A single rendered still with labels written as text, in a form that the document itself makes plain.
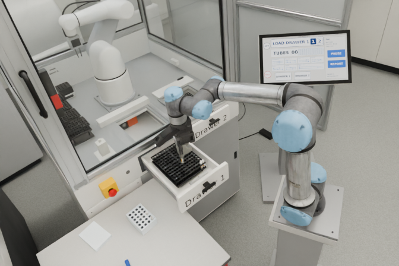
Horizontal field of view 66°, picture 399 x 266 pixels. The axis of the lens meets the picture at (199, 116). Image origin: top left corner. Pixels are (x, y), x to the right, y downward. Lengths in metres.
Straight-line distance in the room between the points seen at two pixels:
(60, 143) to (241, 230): 1.45
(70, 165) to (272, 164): 1.72
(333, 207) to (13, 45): 1.38
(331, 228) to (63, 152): 1.14
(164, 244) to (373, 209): 1.64
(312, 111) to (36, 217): 2.36
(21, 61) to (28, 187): 2.08
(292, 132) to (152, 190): 0.90
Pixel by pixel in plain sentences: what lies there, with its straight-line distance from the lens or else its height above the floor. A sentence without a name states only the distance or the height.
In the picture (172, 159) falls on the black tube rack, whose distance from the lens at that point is 1.54.
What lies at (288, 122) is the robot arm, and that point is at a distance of 0.93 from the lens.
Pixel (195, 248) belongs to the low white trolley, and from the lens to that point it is 1.41.
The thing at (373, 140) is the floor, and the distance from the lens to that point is 3.13.
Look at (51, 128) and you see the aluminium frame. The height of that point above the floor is 1.29.
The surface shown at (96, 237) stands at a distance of 1.54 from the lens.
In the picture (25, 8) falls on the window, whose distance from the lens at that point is 1.15.
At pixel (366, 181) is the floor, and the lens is 2.76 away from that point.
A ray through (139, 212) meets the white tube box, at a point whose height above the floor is 0.78.
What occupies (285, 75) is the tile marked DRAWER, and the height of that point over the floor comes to 1.01.
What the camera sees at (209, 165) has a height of 0.85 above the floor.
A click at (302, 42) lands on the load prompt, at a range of 1.96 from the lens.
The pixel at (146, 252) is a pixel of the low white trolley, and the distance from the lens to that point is 1.44.
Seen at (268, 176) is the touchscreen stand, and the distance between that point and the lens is 2.58.
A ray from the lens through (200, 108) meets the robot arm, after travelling 1.14.
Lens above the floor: 1.99
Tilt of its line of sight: 38 degrees down
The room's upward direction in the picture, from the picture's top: 7 degrees counter-clockwise
